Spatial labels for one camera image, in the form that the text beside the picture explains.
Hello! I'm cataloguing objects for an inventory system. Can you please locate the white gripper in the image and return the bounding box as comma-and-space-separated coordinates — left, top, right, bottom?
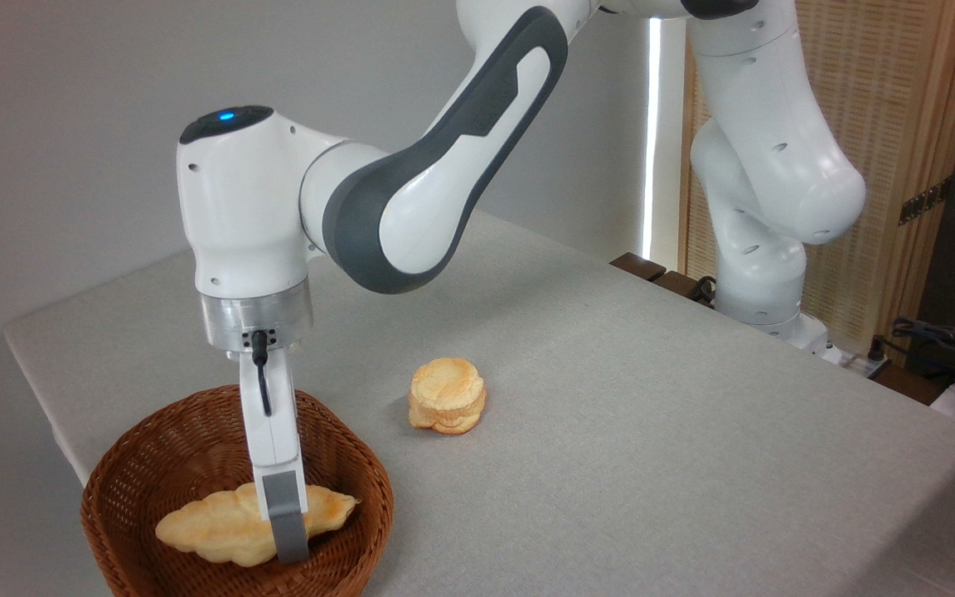
237, 348, 311, 565

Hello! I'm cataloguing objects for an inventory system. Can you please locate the long leaf-shaped bread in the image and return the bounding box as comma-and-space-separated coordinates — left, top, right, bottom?
155, 483, 361, 568

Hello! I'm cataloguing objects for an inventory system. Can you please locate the round stacked bread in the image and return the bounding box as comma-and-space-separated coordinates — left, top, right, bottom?
408, 357, 487, 435

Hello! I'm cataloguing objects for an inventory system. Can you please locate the brown wicker basket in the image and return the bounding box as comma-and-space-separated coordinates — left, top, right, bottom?
80, 383, 395, 597

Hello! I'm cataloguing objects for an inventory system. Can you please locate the grey tablecloth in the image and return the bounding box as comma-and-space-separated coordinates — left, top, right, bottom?
2, 211, 955, 597

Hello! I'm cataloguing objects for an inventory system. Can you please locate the dark wooden block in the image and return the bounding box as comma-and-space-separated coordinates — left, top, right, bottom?
609, 252, 667, 283
652, 269, 707, 305

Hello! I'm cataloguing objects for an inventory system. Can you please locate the white power strip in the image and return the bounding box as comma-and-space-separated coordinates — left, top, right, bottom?
837, 352, 893, 380

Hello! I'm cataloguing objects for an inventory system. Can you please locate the black metal hinge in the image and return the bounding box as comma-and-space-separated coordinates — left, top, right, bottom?
898, 177, 952, 226

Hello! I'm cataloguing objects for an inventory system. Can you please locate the wooden slatted screen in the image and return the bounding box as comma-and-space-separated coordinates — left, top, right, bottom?
678, 0, 955, 357

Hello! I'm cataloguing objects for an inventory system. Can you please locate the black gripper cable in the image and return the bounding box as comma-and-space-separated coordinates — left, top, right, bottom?
249, 329, 274, 418

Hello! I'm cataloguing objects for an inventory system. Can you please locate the black cable bundle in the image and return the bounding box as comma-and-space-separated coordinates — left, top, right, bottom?
890, 317, 955, 392

